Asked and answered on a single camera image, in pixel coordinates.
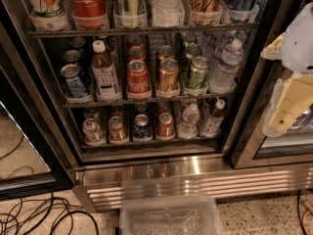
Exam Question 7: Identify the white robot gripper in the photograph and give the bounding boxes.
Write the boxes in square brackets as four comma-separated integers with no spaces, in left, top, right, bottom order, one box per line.
[260,3,313,137]

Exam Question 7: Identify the red coke can bottom shelf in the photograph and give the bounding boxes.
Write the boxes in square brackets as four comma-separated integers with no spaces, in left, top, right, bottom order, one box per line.
[157,113,174,137]

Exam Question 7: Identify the red coke can shelf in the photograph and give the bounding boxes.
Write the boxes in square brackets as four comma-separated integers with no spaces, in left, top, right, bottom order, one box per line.
[157,113,174,137]
[126,60,150,94]

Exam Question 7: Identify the blue can right fridge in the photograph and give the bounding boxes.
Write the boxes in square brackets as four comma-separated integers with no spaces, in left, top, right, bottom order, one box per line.
[290,109,311,130]

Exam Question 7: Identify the water bottle middle shelf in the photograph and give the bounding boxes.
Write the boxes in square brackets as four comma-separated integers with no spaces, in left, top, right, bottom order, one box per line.
[209,38,244,94]

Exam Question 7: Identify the green can middle shelf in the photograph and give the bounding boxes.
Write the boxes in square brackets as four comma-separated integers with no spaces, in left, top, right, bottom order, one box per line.
[185,57,208,90]

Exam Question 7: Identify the tea bottle bottom shelf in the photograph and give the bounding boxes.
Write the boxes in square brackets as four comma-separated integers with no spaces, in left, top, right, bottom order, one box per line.
[200,98,226,137]

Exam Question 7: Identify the clear water bottle bottom shelf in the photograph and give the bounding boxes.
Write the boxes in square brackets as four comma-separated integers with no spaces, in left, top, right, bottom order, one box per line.
[179,103,200,139]

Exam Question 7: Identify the gold can middle shelf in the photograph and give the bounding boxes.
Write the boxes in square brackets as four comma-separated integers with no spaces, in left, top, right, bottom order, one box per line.
[157,59,179,92]

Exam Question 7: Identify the red coke can behind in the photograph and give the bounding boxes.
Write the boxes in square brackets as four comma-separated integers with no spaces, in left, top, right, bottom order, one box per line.
[156,101,171,116]

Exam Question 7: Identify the red coke can middle shelf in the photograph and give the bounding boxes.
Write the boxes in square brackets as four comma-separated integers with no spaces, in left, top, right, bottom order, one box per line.
[126,60,150,94]

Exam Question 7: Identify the blue pepsi can bottom shelf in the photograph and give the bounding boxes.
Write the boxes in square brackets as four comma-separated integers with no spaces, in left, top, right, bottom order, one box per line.
[133,115,152,139]

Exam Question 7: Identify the orange soda can bottom shelf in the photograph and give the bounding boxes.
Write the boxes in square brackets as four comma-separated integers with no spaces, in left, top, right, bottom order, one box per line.
[109,116,128,141]

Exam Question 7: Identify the white green can bottom shelf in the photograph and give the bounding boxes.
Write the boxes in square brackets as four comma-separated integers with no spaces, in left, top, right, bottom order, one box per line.
[82,118,105,144]

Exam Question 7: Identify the large coca-cola can top shelf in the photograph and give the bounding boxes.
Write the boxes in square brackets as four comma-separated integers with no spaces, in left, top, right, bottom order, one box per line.
[67,0,108,20]

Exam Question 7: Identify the blue can middle shelf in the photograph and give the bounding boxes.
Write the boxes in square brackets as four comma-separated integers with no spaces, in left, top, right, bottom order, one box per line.
[61,64,89,98]

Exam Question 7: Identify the steel fridge bottom grille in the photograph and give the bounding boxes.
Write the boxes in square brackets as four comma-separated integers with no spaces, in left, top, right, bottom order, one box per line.
[73,156,313,212]

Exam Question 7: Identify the open fridge door left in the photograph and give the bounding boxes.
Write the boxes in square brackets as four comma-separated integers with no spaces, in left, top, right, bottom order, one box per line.
[0,4,74,201]

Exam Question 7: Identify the clear plastic bin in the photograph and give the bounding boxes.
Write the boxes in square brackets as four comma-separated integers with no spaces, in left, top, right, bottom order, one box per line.
[119,195,224,235]

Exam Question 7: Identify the brown tea bottle white cap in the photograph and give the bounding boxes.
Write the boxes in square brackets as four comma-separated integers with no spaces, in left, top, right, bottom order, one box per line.
[91,40,120,95]

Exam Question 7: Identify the black floor cables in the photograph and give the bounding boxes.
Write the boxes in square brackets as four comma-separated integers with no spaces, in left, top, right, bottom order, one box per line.
[0,193,100,235]

